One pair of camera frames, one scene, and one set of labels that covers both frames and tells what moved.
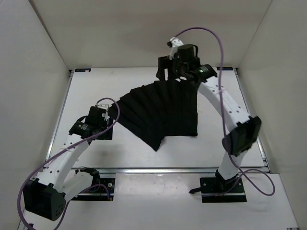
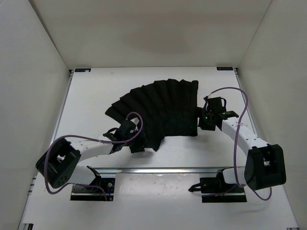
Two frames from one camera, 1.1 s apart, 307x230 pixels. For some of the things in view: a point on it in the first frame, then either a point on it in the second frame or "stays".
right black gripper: [165, 63] to [201, 111]
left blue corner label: [83, 70] stays
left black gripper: [108, 134] to [138, 147]
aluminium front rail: [151, 170] stays
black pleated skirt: [159, 109] stays
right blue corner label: [225, 68] stays
